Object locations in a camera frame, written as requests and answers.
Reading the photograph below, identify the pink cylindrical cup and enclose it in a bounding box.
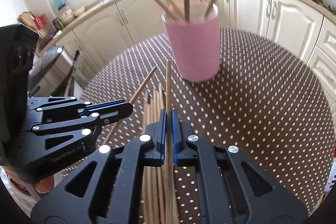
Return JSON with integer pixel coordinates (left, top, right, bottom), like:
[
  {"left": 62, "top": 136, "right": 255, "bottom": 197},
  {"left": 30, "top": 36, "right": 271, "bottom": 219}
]
[{"left": 162, "top": 2, "right": 221, "bottom": 83}]

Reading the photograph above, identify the brown polka dot tablecloth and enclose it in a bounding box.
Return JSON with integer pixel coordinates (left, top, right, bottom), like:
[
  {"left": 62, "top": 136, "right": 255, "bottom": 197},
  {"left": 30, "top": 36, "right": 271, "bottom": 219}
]
[{"left": 81, "top": 27, "right": 334, "bottom": 211}]

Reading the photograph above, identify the wooden cutting board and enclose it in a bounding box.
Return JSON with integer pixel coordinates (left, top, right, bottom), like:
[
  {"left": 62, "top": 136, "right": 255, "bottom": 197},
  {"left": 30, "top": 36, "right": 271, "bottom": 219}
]
[{"left": 18, "top": 11, "right": 42, "bottom": 36}]

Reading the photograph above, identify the wooden chopstick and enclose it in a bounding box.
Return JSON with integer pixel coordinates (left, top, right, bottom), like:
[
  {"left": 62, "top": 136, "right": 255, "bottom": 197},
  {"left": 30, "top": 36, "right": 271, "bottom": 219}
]
[
  {"left": 165, "top": 60, "right": 175, "bottom": 223},
  {"left": 102, "top": 66, "right": 157, "bottom": 145}
]

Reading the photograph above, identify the clear jar white label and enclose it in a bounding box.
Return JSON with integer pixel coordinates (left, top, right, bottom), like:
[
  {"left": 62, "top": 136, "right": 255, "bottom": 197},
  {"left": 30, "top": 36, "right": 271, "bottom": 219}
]
[{"left": 58, "top": 4, "right": 75, "bottom": 26}]

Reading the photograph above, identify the grey rice cooker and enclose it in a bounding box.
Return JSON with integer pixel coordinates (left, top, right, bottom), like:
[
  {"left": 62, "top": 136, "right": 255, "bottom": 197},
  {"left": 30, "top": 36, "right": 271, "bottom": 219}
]
[{"left": 28, "top": 46, "right": 74, "bottom": 97}]

